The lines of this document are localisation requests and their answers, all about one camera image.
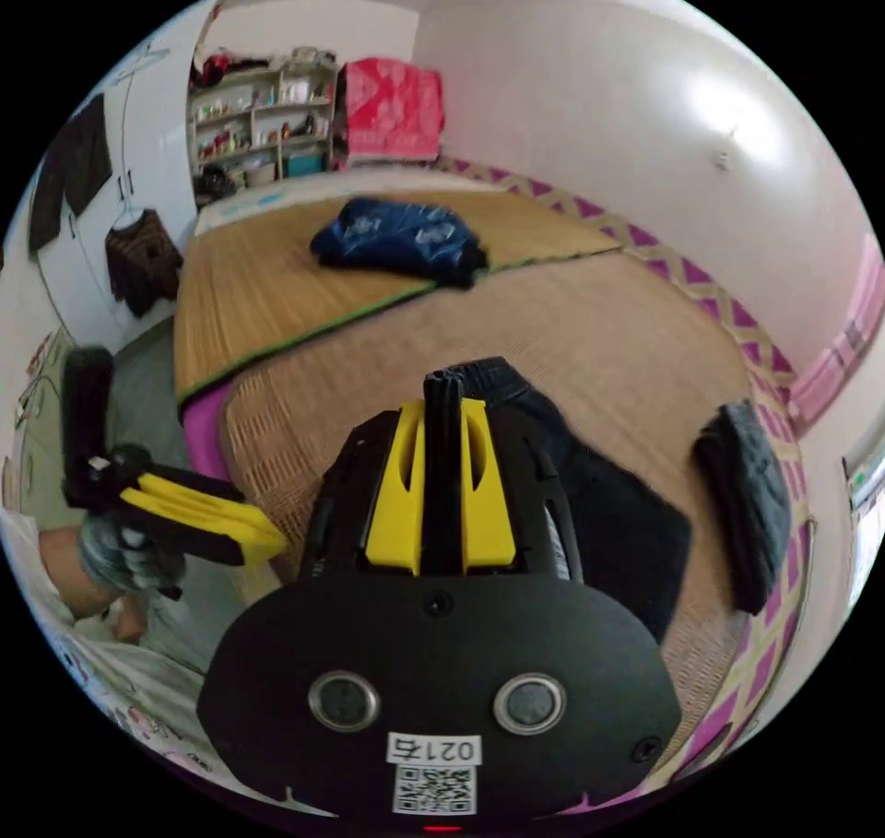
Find pile of clothes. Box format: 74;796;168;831
309;197;490;291

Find person's body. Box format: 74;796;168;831
0;505;336;819

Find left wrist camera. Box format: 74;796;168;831
61;348;116;502

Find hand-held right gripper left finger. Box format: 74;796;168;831
365;400;428;574

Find wooden shelf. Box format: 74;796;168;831
187;47;341;195

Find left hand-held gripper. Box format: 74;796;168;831
64;442;289;602

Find hanging brown garment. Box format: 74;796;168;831
104;207;185;319

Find black jeans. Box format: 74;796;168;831
422;356;693;646

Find white wardrobe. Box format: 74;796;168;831
0;13;203;369

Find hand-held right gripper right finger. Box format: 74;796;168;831
461;397;517;574

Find person's left hand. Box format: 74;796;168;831
77;511;185;601

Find person's left forearm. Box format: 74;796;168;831
36;528;112;608

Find hanging dark striped garment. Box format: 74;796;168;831
28;93;114;256

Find red patterned blanket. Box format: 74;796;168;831
336;57;444;167

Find folded dark grey garment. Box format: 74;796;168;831
693;400;794;617

